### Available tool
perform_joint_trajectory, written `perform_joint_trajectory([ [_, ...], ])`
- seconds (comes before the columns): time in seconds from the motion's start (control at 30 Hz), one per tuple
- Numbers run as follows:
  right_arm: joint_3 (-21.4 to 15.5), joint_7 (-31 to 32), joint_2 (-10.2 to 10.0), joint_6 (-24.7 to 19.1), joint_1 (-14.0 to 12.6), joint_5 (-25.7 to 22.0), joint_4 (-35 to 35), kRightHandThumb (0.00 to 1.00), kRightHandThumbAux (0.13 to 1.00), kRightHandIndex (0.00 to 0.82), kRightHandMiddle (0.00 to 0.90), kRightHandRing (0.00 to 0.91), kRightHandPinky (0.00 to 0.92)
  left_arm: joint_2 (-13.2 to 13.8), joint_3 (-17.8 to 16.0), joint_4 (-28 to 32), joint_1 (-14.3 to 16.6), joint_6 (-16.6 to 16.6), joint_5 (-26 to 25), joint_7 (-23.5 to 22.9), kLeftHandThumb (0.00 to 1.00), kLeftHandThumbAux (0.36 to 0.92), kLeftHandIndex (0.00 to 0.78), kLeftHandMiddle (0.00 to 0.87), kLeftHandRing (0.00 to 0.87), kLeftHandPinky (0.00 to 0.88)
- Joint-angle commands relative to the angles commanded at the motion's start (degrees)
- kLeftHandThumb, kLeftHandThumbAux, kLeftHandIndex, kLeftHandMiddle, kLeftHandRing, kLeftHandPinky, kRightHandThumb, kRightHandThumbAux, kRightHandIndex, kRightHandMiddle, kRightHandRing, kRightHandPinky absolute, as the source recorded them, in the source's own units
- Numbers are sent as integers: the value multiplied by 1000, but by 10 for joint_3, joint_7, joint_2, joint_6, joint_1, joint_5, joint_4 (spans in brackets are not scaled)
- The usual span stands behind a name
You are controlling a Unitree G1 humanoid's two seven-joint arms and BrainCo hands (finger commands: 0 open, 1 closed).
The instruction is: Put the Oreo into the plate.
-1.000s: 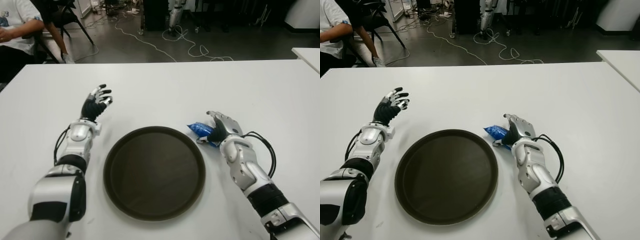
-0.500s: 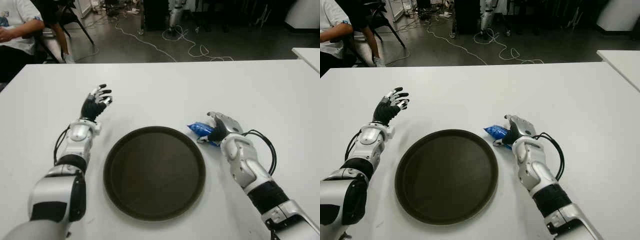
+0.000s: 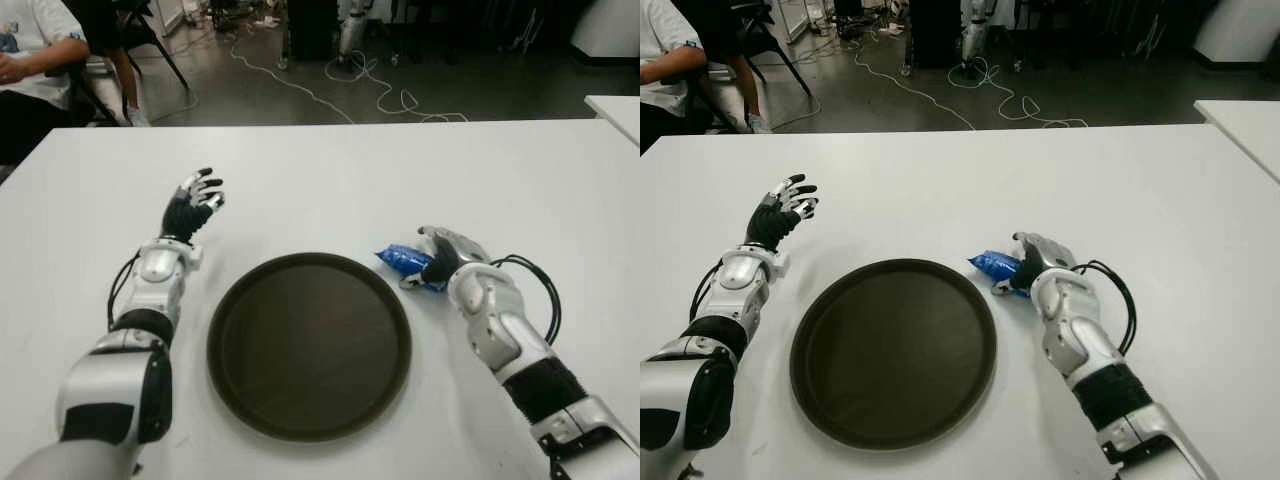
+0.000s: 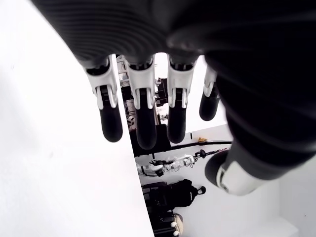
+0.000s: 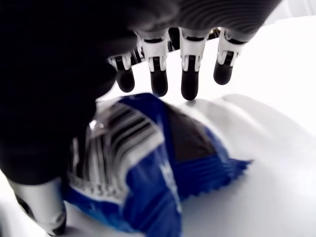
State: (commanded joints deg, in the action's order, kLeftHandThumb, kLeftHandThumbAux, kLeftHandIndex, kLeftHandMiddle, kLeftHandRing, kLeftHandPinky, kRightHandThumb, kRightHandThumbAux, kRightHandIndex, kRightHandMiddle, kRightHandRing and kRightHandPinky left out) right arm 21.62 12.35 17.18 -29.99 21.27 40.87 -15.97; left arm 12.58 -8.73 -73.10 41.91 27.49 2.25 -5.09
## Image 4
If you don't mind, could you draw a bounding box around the black backpack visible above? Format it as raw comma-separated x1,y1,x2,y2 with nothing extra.
142,179,207,213

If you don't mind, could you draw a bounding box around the black pole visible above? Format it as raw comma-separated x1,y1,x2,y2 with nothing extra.
170,140,233,150

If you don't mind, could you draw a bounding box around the silver humanoid robot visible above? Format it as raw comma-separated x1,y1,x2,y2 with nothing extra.
137,154,207,177

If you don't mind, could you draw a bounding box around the white beige sneaker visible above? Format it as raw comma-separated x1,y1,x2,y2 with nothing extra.
170,213,185,237

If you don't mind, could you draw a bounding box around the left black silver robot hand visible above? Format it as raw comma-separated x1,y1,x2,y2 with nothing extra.
29,0,316,197

